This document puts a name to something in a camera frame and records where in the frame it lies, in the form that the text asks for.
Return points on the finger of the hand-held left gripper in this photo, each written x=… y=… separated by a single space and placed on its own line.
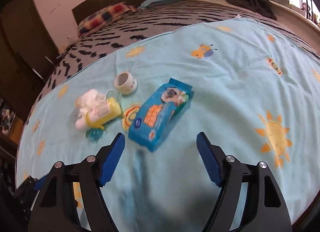
x=37 y=184

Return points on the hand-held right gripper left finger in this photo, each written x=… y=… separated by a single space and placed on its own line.
x=113 y=159

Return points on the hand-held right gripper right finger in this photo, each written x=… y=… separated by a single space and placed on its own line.
x=208 y=159

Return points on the blue wet wipes packet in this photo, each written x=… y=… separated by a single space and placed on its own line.
x=157 y=114

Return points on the teal plastic piece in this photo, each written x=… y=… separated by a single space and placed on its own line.
x=94 y=133

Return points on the yellow bottle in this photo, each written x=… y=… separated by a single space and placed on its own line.
x=103 y=112

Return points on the wooden drawer unit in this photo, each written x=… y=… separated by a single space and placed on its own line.
x=16 y=129

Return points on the clear bag of cotton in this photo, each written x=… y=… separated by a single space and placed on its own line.
x=88 y=99

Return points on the patterned dark clothes pile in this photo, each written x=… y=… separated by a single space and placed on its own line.
x=7 y=116

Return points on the light blue printed sheet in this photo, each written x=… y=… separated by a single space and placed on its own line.
x=225 y=84

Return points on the small white cup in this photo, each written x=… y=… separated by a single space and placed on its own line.
x=126 y=83

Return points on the dark wooden wardrobe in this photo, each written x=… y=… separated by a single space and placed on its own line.
x=22 y=47

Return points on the plaid pillow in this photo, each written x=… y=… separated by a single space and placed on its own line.
x=105 y=17

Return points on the grey black striped blanket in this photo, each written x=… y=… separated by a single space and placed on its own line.
x=162 y=19

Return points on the blue pillow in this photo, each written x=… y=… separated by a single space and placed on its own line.
x=162 y=0

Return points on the row of plush toys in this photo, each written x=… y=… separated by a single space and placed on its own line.
x=311 y=13

